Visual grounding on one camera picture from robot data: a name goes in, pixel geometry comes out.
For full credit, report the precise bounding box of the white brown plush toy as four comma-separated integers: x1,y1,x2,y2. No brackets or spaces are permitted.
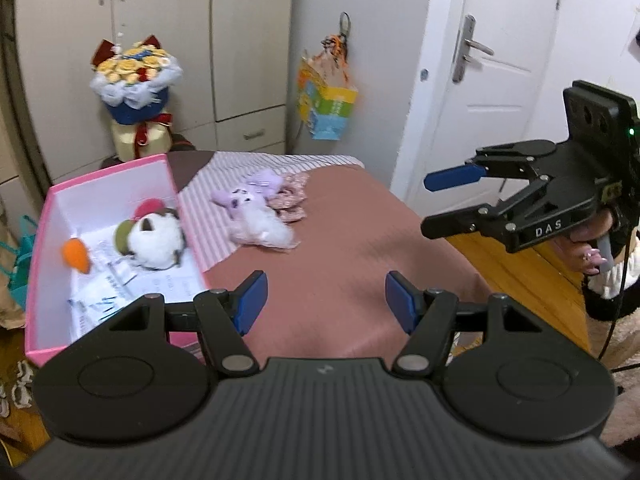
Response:
127,208,186,271

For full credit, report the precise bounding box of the white wipes pack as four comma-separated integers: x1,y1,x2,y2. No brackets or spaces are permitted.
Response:
89,240,137,287

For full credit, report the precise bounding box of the green makeup sponge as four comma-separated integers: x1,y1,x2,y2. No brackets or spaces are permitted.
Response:
114,219,134,256

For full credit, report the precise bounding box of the pink fluffy pompom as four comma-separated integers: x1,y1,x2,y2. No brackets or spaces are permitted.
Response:
134,198,165,221

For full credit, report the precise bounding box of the white tissue pack blue print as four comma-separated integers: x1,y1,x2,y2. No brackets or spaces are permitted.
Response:
68,292,130,340

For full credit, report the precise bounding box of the orange makeup sponge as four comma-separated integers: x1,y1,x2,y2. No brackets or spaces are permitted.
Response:
61,237,91,274

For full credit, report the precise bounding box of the person's right hand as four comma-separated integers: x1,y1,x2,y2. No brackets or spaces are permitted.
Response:
550,209,614,275

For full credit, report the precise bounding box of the pink floral scrunchie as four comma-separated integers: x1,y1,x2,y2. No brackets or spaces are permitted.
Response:
267,172,309,223

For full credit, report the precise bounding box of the purple plush toy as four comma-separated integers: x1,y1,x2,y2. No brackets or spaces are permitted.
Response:
210,169,284,214

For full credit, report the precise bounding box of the pink cardboard box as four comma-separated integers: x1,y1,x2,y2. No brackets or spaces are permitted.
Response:
25,155,206,367

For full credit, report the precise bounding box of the colourful paper gift bag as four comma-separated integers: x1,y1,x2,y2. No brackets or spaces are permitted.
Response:
296,12,358,141

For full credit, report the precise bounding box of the white door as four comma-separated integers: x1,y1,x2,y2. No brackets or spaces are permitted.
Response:
406,0,558,216

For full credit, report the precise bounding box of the yellow flower bouquet blue wrap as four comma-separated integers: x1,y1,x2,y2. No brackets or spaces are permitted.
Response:
90,35,182,162

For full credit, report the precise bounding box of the beige wardrobe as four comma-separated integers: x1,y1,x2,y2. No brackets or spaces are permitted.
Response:
1,0,292,181

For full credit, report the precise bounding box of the silver door handle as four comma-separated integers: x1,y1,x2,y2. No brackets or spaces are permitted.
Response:
451,14,495,84

